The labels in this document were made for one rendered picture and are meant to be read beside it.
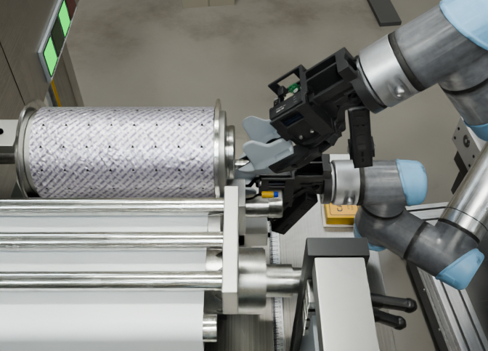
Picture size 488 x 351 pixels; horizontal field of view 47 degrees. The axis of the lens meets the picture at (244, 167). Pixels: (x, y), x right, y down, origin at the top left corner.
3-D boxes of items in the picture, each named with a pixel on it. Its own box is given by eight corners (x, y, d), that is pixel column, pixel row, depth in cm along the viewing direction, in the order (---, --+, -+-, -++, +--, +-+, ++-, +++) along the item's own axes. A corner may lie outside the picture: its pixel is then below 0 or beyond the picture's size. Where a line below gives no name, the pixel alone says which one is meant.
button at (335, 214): (360, 224, 112) (362, 217, 110) (326, 224, 112) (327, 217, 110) (356, 197, 117) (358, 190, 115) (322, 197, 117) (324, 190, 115)
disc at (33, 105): (42, 227, 78) (8, 158, 67) (38, 227, 78) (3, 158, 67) (63, 148, 88) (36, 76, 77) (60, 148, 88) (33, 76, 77)
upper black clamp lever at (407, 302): (413, 316, 50) (420, 309, 49) (362, 309, 49) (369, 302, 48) (410, 303, 51) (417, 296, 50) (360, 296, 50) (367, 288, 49)
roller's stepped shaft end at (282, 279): (325, 303, 55) (330, 286, 52) (264, 303, 55) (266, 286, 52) (322, 274, 57) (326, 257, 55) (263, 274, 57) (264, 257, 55)
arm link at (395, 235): (396, 272, 99) (410, 237, 90) (342, 238, 103) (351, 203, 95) (417, 243, 103) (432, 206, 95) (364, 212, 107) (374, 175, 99)
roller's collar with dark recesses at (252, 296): (264, 325, 55) (266, 293, 50) (204, 325, 55) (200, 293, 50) (263, 269, 59) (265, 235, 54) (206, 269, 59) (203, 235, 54)
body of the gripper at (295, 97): (263, 86, 71) (344, 34, 65) (302, 123, 76) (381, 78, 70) (264, 128, 66) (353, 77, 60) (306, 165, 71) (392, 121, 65)
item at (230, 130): (235, 147, 83) (234, 190, 78) (221, 147, 83) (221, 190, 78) (234, 113, 77) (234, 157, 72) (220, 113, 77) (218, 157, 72)
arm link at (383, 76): (413, 62, 68) (428, 107, 63) (380, 81, 70) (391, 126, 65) (383, 21, 64) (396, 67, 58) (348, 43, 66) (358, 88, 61)
